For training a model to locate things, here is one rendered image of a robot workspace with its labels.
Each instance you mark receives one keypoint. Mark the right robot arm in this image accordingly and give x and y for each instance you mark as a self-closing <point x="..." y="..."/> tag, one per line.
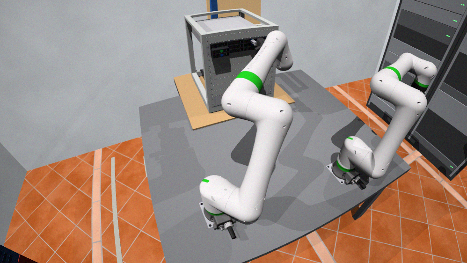
<point x="409" y="104"/>

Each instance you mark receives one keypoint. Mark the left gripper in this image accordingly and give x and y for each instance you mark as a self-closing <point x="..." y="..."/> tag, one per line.
<point x="258" y="44"/>

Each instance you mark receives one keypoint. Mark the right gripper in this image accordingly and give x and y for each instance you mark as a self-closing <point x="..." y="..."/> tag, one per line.
<point x="414" y="85"/>

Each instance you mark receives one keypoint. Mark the orange flat board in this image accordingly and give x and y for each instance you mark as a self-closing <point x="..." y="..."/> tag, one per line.
<point x="196" y="109"/>

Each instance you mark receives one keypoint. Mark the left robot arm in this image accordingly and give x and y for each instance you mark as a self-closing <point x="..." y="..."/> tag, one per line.
<point x="272" y="117"/>

